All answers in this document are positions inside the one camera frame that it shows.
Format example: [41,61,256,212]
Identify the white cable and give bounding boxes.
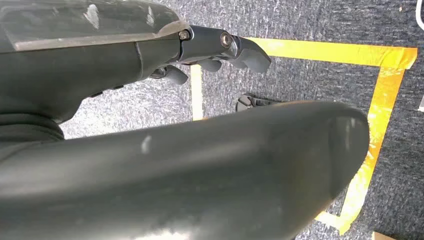
[415,0,424,23]

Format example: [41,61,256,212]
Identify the ribbed grey left arm sleeve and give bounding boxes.
[0,113,66,157]

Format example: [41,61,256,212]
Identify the yellow floor tape strip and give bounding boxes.
[190,64,204,122]
[314,211,343,230]
[337,66,407,236]
[245,37,419,70]

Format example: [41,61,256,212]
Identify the tan wooden board corner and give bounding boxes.
[371,231,397,240]

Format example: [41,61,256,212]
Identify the black robot foot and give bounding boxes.
[235,93,286,113]

